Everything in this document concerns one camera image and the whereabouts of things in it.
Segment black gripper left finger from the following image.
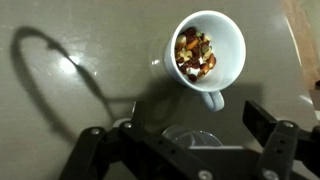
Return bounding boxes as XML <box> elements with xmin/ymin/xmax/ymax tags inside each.
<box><xmin>59</xmin><ymin>100</ymin><xmax>214</xmax><ymax>180</ymax></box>

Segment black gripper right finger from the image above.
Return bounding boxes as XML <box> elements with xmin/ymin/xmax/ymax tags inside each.
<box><xmin>242</xmin><ymin>100</ymin><xmax>320</xmax><ymax>180</ymax></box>

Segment white ceramic cup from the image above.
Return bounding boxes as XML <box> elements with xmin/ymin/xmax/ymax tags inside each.
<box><xmin>163</xmin><ymin>9</ymin><xmax>248</xmax><ymax>113</ymax></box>

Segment trail mix pile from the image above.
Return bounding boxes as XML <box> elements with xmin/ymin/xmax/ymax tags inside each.
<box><xmin>174</xmin><ymin>26</ymin><xmax>218</xmax><ymax>83</ymax></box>

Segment clear drinking glass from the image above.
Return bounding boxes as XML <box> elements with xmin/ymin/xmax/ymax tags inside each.
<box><xmin>162</xmin><ymin>124</ymin><xmax>224</xmax><ymax>149</ymax></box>

